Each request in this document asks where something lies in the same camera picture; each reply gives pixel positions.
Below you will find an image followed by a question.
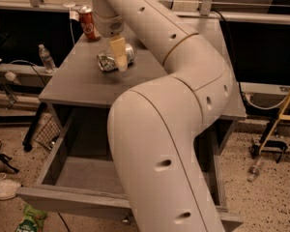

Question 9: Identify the open grey top drawer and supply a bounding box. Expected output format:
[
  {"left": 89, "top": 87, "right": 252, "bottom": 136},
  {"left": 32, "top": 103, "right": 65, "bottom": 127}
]
[{"left": 17, "top": 107, "right": 245, "bottom": 232}]

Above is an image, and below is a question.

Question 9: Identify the black monitor right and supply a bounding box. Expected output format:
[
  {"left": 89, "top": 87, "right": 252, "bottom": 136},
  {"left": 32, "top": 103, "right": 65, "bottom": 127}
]
[{"left": 219, "top": 21, "right": 290, "bottom": 86}]

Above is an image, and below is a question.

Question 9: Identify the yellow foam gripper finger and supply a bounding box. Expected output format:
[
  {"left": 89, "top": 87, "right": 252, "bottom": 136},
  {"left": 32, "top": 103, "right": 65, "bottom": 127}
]
[{"left": 109, "top": 35, "right": 128, "bottom": 72}]

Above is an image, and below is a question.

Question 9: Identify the metal drawer knob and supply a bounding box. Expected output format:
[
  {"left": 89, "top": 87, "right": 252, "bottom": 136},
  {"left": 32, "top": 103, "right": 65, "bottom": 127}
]
[{"left": 121, "top": 215, "right": 131, "bottom": 225}]

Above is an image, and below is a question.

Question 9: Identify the clear water bottle on shelf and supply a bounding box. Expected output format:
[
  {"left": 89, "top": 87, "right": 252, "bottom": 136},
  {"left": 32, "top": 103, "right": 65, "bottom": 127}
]
[{"left": 39, "top": 44, "right": 56, "bottom": 73}]

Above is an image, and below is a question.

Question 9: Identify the red coca-cola can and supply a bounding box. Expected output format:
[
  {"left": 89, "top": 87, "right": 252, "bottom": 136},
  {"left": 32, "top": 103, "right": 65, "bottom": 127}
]
[{"left": 78, "top": 5, "right": 101, "bottom": 42}]

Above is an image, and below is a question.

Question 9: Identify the clear bottle on floor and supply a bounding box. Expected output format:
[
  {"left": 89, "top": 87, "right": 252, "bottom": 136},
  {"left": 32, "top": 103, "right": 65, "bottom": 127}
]
[{"left": 247, "top": 158, "right": 264, "bottom": 182}]

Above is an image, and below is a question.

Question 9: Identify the wire mesh basket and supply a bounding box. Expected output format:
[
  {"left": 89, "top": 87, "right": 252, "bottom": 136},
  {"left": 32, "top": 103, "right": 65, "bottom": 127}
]
[{"left": 35, "top": 117, "right": 60, "bottom": 151}]

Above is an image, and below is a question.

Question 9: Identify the black cable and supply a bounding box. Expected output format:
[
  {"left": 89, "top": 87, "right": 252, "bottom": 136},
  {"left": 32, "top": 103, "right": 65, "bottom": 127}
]
[{"left": 212, "top": 9, "right": 281, "bottom": 111}]

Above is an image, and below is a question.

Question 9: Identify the grey cabinet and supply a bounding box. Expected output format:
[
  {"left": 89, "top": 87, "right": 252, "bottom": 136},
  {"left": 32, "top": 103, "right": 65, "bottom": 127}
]
[{"left": 38, "top": 13, "right": 247, "bottom": 153}]

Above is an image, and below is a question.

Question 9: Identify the green chip bag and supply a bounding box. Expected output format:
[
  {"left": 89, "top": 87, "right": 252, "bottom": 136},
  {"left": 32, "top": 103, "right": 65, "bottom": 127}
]
[{"left": 15, "top": 204, "right": 47, "bottom": 232}]

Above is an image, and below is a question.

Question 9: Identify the crushed green 7up can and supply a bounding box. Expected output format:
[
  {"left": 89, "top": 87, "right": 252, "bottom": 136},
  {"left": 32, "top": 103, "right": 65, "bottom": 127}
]
[{"left": 97, "top": 43, "right": 135, "bottom": 72}]

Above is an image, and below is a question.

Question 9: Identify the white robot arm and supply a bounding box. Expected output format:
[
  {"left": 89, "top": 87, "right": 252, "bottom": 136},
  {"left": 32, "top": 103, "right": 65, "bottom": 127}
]
[{"left": 93, "top": 0, "right": 233, "bottom": 232}]

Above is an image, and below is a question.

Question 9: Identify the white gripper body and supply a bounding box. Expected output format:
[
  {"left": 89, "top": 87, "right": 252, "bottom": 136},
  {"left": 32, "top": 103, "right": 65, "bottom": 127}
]
[{"left": 98, "top": 15, "right": 124, "bottom": 38}]

